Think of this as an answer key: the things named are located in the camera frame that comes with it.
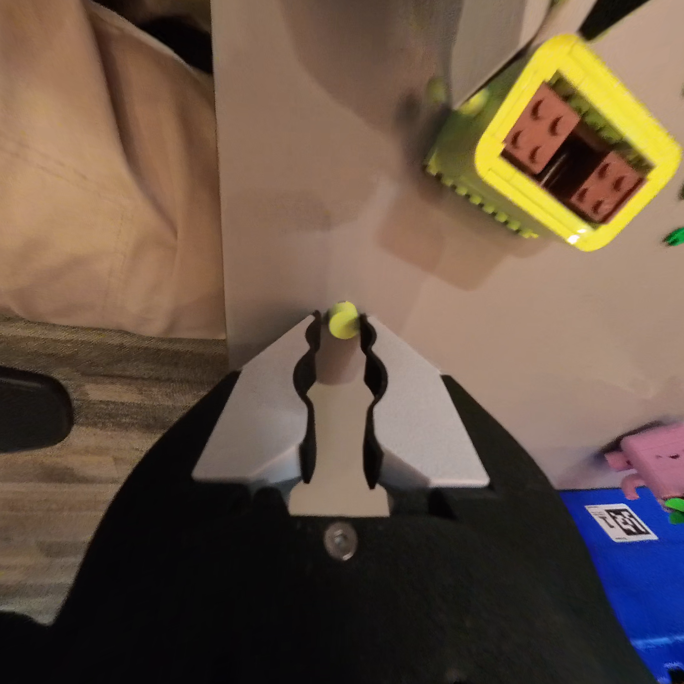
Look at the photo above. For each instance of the lime round brick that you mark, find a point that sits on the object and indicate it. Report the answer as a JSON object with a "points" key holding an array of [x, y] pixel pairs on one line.
{"points": [[350, 310]]}

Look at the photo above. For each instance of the person's black shoe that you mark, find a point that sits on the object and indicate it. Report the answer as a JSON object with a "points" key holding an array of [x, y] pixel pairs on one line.
{"points": [[26, 409]]}

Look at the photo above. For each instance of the blue plastic bin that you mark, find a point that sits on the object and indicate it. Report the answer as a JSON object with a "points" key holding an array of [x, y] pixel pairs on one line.
{"points": [[630, 588]]}

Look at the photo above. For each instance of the person's black clothed body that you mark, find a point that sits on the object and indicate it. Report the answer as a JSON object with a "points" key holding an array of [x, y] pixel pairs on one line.
{"points": [[181, 40]]}

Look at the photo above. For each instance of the pink brick flowerpot model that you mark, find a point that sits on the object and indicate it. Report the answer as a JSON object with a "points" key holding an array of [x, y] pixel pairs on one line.
{"points": [[652, 454]]}

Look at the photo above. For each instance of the scattered green leaf pieces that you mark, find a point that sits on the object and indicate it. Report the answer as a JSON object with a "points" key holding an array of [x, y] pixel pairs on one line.
{"points": [[674, 237]]}

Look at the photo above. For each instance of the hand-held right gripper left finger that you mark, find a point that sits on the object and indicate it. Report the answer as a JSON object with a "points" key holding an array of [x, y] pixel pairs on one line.
{"points": [[251, 433]]}

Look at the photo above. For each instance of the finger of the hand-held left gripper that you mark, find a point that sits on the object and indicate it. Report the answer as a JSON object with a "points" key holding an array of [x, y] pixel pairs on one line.
{"points": [[569, 13], [491, 42]]}

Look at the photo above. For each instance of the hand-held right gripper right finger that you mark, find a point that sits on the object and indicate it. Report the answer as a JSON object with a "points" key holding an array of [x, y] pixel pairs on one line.
{"points": [[427, 433]]}

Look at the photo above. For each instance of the lime green brick model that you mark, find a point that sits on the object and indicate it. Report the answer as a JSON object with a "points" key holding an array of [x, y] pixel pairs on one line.
{"points": [[459, 144]]}

